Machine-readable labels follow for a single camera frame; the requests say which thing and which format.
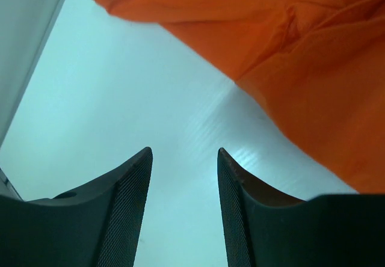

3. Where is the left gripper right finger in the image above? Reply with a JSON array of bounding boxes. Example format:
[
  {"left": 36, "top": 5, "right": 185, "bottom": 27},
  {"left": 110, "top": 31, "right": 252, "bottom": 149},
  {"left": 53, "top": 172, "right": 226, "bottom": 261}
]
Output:
[{"left": 217, "top": 149, "right": 384, "bottom": 266}]

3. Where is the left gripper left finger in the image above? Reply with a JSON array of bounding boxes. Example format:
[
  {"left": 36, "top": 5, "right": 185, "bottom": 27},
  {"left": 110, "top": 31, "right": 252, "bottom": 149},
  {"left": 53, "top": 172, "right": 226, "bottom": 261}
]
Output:
[{"left": 1, "top": 147, "right": 152, "bottom": 266}]

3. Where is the orange t shirt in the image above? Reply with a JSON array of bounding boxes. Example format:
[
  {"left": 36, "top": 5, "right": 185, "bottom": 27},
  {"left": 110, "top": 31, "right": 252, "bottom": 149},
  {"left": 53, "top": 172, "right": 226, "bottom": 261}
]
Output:
[{"left": 93, "top": 0, "right": 384, "bottom": 194}]

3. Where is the aluminium table frame rail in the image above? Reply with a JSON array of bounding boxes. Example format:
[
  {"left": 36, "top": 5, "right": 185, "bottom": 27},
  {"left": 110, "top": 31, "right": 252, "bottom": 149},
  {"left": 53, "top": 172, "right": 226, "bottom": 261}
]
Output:
[{"left": 0, "top": 0, "right": 76, "bottom": 198}]

